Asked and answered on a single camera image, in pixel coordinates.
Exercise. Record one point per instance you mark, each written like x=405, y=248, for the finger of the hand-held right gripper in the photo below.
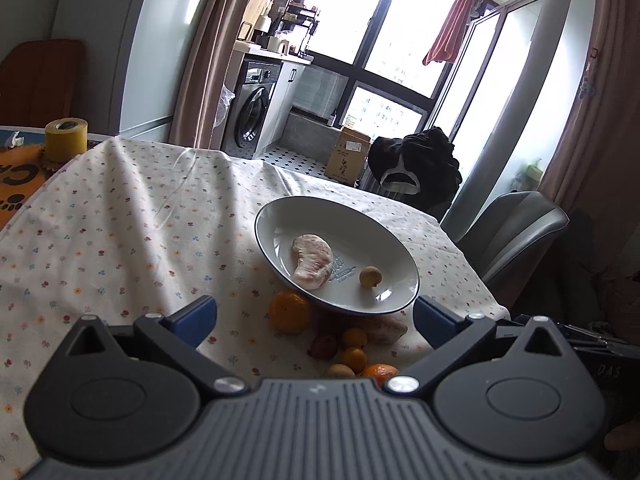
x=585, y=334

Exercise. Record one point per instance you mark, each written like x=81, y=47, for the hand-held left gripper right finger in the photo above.
x=435, y=320

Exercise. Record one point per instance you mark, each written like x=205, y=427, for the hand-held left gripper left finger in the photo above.
x=192, y=320

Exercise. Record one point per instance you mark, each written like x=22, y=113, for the thick peeled pomelo segment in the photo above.
x=385, y=331

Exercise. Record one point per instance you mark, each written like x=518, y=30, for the small smooth orange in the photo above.
x=379, y=374

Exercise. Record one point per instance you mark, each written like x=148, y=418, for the small orange kumquat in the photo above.
x=354, y=360
x=355, y=338

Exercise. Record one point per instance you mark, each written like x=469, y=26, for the large orange tangerine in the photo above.
x=290, y=312

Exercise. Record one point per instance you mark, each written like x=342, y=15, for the small brown round fruit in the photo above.
x=371, y=277
x=341, y=371

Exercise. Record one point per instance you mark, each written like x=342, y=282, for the white plate with dark rim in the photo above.
x=345, y=230

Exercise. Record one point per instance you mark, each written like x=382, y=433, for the person's right hand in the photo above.
x=624, y=437

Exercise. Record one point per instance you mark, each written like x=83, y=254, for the small red fruit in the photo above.
x=322, y=347

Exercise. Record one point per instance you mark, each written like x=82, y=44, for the grey padded chair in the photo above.
x=515, y=230

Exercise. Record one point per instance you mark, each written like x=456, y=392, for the floral white tablecloth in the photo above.
x=125, y=220

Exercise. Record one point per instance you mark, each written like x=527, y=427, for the thin peeled pomelo segment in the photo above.
x=311, y=260

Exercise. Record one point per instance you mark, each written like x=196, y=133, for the striped chair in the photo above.
x=372, y=182

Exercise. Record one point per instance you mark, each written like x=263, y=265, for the black jacket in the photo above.
x=430, y=160

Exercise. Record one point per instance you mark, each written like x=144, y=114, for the cardboard box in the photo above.
x=347, y=155

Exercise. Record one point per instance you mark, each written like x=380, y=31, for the clear plastic bag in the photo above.
x=225, y=105

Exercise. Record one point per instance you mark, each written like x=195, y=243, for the grey washing machine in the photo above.
x=252, y=110

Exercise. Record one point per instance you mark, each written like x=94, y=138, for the yellow tape roll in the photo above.
x=65, y=140

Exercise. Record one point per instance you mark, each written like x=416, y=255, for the orange printed mat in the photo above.
x=20, y=180

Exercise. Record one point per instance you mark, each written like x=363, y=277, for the brown pink curtain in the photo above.
x=210, y=60
x=595, y=110

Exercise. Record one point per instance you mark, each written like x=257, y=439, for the white kitchen cabinet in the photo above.
x=285, y=100

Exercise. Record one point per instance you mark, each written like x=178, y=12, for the crumpled white tissue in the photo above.
x=12, y=140

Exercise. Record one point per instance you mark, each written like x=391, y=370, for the brown wooden chair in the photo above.
x=40, y=85

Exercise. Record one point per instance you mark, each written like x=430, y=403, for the pink hanging towel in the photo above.
x=450, y=30

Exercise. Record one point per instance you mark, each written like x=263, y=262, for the black-framed window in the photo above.
x=380, y=20

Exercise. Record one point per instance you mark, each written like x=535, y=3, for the black kitchen rack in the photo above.
x=300, y=30

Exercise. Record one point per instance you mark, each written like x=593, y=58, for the beige paper bag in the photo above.
x=257, y=15

